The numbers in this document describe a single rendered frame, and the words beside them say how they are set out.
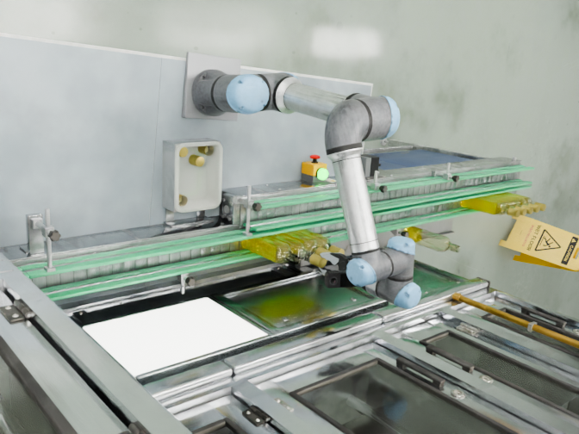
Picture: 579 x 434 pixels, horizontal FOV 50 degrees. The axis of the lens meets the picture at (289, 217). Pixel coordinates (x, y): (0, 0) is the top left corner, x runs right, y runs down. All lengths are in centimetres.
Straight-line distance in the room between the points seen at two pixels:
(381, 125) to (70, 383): 109
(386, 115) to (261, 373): 75
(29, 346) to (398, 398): 93
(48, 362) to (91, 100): 112
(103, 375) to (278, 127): 158
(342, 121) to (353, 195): 19
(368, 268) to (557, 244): 370
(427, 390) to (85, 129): 120
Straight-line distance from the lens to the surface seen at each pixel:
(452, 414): 158
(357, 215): 159
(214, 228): 204
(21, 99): 184
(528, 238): 523
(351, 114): 161
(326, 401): 154
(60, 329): 97
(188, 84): 203
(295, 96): 189
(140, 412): 76
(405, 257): 169
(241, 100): 187
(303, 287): 208
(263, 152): 226
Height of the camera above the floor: 251
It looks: 47 degrees down
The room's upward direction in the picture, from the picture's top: 110 degrees clockwise
